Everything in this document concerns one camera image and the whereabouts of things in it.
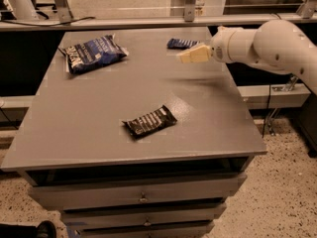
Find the blue chip bag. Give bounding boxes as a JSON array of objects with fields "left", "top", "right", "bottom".
[{"left": 59, "top": 35, "right": 129, "bottom": 74}]

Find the bottom grey drawer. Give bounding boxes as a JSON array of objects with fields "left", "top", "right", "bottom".
[{"left": 76, "top": 221, "right": 214, "bottom": 238}]

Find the grey lower side rail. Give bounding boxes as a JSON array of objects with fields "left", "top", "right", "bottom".
[{"left": 238, "top": 83, "right": 311, "bottom": 109}]

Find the grey metal rail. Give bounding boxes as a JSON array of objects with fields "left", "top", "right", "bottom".
[{"left": 0, "top": 13, "right": 317, "bottom": 32}]

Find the top grey drawer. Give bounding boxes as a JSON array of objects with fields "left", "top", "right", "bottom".
[{"left": 29, "top": 172, "right": 247, "bottom": 210}]

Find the blue rxbar blueberry bar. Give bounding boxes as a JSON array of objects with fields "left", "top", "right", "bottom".
[{"left": 166, "top": 39, "right": 198, "bottom": 50}]

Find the black rxbar chocolate bar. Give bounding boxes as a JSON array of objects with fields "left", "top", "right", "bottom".
[{"left": 123, "top": 105, "right": 177, "bottom": 139}]

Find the black round object bottom left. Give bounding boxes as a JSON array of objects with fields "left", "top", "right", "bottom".
[{"left": 0, "top": 220, "right": 56, "bottom": 238}]

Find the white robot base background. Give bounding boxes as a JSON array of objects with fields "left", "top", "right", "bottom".
[{"left": 6, "top": 0, "right": 39, "bottom": 21}]

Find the grey drawer cabinet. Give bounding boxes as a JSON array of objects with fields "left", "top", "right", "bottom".
[{"left": 2, "top": 28, "right": 265, "bottom": 238}]

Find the middle grey drawer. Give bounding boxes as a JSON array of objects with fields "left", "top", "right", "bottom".
[{"left": 62, "top": 202, "right": 226, "bottom": 230}]

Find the black cable on rail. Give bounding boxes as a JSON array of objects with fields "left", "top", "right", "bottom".
[{"left": 0, "top": 16, "right": 97, "bottom": 28}]

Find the black cable right side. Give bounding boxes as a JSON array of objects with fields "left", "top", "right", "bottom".
[{"left": 262, "top": 83, "right": 272, "bottom": 140}]

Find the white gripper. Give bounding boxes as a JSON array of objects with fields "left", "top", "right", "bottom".
[{"left": 177, "top": 26, "right": 258, "bottom": 63}]

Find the grey drawer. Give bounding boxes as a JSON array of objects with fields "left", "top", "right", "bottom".
[
  {"left": 76, "top": 221, "right": 214, "bottom": 238},
  {"left": 62, "top": 202, "right": 226, "bottom": 230},
  {"left": 29, "top": 172, "right": 247, "bottom": 210}
]

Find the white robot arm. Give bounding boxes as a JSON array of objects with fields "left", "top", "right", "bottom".
[{"left": 177, "top": 20, "right": 317, "bottom": 94}]

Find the grey metal post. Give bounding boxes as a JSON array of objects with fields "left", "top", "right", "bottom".
[{"left": 184, "top": 0, "right": 196, "bottom": 22}]

